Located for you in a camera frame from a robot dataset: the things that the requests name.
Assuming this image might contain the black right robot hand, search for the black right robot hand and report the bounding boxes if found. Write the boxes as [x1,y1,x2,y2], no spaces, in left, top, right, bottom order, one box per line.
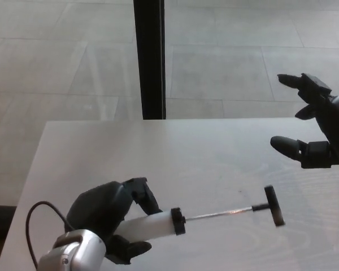
[270,73,339,169]

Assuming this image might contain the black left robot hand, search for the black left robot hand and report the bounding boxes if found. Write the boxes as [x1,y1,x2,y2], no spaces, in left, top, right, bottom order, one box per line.
[66,177,164,265]

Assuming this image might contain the white air pump black handle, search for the white air pump black handle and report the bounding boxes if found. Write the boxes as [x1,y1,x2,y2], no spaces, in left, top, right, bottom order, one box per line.
[120,185,286,241]

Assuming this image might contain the dark baseboard strip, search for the dark baseboard strip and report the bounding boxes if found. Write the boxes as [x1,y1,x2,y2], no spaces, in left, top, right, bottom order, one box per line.
[0,205,18,241]

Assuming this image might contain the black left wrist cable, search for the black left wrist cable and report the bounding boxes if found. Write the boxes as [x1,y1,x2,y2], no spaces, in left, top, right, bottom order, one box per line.
[26,200,75,266]

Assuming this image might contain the black vertical window post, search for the black vertical window post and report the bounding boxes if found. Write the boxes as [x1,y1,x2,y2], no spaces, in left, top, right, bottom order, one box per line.
[132,0,168,120]

